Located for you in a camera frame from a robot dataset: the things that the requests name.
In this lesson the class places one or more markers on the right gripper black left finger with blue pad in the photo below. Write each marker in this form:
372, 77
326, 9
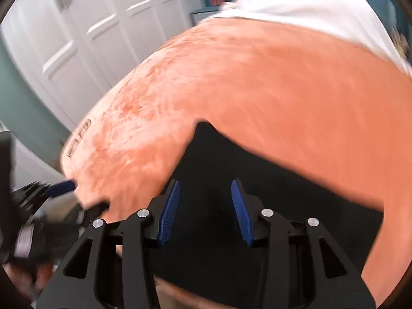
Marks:
110, 264

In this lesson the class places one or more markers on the white panelled wardrobe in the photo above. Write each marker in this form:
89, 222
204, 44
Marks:
72, 52

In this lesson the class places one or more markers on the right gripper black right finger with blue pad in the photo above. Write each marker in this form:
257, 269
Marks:
302, 265

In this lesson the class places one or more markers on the white bed sheet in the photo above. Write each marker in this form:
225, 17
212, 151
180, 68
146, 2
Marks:
315, 9

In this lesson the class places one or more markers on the person's left hand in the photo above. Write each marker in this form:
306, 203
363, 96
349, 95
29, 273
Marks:
28, 287

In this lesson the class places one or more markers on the black pants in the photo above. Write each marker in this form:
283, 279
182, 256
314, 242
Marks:
206, 254

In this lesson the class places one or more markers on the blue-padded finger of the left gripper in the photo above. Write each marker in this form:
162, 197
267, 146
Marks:
61, 188

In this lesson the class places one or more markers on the orange velvet bed cover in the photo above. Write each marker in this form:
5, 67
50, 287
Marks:
328, 108

